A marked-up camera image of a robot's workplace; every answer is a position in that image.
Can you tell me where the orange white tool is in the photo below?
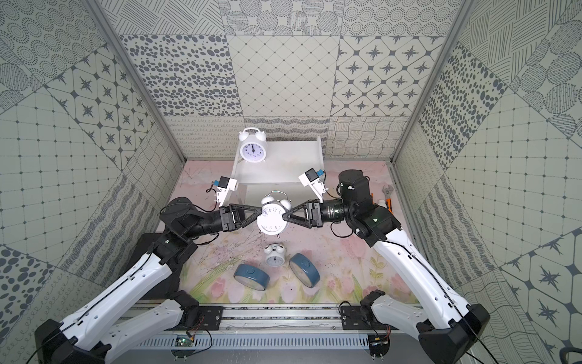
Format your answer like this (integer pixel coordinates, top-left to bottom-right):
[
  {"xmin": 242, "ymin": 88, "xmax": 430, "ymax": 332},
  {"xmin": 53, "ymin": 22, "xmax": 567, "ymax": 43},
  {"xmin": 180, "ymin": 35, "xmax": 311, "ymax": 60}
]
[{"xmin": 377, "ymin": 199, "xmax": 392, "ymax": 212}]

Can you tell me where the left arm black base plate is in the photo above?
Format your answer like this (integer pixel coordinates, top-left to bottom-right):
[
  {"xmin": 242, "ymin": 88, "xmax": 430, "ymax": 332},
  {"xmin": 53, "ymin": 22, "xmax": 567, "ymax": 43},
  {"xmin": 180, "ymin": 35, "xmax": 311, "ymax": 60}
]
[{"xmin": 180, "ymin": 306, "xmax": 224, "ymax": 332}]

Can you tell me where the white plastic twin-bell alarm clock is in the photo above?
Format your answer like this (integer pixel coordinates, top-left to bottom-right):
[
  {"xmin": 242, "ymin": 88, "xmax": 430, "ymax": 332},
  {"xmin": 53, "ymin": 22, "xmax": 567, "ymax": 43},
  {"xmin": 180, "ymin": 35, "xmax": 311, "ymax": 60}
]
[{"xmin": 239, "ymin": 127, "xmax": 268, "ymax": 163}]

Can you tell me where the right blue round alarm clock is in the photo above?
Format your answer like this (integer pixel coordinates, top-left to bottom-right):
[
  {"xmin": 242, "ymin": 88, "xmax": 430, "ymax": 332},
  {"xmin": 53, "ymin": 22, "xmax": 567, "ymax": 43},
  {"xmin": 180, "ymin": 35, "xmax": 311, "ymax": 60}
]
[{"xmin": 289, "ymin": 253, "xmax": 321, "ymax": 288}]

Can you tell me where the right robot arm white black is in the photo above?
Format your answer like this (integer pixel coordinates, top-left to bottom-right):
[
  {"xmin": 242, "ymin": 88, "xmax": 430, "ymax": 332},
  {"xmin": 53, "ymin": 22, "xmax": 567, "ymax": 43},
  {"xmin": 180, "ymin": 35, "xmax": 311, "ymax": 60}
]
[{"xmin": 282, "ymin": 169, "xmax": 490, "ymax": 363}]

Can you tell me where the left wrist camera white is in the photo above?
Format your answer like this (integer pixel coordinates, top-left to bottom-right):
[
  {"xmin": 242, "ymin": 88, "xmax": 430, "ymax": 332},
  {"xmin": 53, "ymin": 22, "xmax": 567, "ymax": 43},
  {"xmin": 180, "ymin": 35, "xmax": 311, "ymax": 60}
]
[{"xmin": 206, "ymin": 176, "xmax": 238, "ymax": 206}]

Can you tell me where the blue round alarm clock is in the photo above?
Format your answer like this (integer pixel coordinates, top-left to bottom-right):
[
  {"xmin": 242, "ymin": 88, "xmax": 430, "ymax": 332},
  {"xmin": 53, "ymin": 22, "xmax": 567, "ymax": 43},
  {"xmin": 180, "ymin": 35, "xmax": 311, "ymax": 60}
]
[
  {"xmin": 289, "ymin": 253, "xmax": 321, "ymax": 288},
  {"xmin": 233, "ymin": 264, "xmax": 270, "ymax": 291}
]

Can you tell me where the silver adjustable wrench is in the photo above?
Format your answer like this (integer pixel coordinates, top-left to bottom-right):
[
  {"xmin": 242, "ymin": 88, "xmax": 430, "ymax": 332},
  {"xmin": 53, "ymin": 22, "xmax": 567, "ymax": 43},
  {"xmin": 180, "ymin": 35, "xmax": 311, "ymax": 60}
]
[{"xmin": 382, "ymin": 184, "xmax": 393, "ymax": 203}]

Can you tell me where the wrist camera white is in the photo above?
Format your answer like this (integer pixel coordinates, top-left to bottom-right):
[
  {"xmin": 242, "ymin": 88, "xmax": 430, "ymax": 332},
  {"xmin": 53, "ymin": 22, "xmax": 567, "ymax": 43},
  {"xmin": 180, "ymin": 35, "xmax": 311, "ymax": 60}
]
[
  {"xmin": 206, "ymin": 176, "xmax": 238, "ymax": 206},
  {"xmin": 299, "ymin": 168, "xmax": 327, "ymax": 203}
]

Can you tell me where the white metal twin-bell alarm clock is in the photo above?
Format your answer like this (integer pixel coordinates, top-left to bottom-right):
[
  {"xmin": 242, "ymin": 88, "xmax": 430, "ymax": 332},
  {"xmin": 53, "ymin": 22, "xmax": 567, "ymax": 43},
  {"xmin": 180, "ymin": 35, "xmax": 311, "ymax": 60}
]
[{"xmin": 256, "ymin": 190, "xmax": 292, "ymax": 236}]

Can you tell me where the left blue round alarm clock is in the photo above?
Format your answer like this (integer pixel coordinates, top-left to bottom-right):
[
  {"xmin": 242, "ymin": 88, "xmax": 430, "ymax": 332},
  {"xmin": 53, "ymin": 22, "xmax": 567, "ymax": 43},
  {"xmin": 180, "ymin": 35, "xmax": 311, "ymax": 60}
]
[{"xmin": 233, "ymin": 264, "xmax": 270, "ymax": 291}]

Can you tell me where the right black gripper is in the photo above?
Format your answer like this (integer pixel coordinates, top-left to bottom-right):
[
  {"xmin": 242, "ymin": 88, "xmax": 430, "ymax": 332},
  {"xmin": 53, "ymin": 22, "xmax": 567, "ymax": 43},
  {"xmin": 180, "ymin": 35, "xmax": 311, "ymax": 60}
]
[{"xmin": 283, "ymin": 199, "xmax": 356, "ymax": 230}]

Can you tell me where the small white twin-bell alarm clock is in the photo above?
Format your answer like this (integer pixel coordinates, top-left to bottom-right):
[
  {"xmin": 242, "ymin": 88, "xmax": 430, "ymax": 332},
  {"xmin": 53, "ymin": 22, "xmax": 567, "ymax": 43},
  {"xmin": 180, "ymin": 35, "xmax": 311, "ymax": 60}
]
[{"xmin": 264, "ymin": 244, "xmax": 286, "ymax": 268}]

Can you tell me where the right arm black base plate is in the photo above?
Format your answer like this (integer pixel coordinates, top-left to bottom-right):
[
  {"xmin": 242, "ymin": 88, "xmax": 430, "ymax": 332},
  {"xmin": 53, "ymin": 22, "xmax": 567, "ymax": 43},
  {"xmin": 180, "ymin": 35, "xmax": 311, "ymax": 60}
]
[{"xmin": 338, "ymin": 305, "xmax": 386, "ymax": 332}]

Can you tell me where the white two-tier shelf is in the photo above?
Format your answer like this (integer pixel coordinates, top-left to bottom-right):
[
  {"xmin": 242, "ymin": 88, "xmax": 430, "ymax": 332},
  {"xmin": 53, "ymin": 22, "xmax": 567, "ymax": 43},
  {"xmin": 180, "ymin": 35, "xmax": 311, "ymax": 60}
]
[{"xmin": 227, "ymin": 138, "xmax": 324, "ymax": 206}]

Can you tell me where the green circuit board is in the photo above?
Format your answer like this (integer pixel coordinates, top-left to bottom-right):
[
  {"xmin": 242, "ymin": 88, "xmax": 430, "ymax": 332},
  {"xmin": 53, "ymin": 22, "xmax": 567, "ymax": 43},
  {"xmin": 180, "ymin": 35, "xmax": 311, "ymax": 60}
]
[{"xmin": 174, "ymin": 336, "xmax": 193, "ymax": 347}]

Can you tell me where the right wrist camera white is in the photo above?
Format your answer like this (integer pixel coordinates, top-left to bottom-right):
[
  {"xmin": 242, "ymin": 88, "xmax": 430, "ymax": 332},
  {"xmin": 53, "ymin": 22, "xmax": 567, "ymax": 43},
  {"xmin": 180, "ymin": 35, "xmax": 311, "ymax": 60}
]
[{"xmin": 299, "ymin": 168, "xmax": 327, "ymax": 203}]

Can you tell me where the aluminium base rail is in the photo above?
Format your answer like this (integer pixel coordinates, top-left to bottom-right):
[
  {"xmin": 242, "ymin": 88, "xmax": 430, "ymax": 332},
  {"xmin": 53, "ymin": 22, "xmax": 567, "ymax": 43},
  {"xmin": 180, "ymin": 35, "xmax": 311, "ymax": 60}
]
[{"xmin": 133, "ymin": 303, "xmax": 409, "ymax": 352}]

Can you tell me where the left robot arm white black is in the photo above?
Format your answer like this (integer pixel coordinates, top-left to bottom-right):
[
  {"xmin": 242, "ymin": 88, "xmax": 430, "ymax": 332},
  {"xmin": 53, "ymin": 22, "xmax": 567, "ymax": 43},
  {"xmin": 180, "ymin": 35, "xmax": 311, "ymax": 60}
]
[{"xmin": 31, "ymin": 197, "xmax": 262, "ymax": 363}]

